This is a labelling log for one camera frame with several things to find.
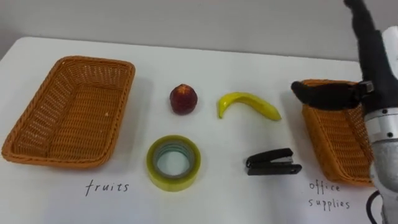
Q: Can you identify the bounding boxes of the yellow-green tape roll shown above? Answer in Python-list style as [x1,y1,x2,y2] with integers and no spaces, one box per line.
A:
[146,134,201,192]

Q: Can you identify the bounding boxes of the orange wicker basket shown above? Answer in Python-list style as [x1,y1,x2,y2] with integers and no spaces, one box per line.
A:
[298,78,376,187]
[1,55,136,169]

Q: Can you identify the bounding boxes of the white desk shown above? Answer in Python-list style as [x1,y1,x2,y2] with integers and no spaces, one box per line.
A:
[0,36,398,224]

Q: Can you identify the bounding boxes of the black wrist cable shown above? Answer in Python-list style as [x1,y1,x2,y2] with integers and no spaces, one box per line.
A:
[366,190,382,224]

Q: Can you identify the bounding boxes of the black stapler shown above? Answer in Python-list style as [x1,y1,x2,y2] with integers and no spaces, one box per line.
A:
[245,147,303,176]

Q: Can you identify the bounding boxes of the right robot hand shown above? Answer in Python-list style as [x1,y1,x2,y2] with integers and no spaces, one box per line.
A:
[290,0,398,116]

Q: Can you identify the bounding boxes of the red apple soft toy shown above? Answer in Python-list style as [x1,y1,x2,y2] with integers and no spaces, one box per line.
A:
[169,83,198,116]

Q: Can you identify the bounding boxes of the yellow banana soft toy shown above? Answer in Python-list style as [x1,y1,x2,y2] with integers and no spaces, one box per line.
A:
[217,91,282,121]

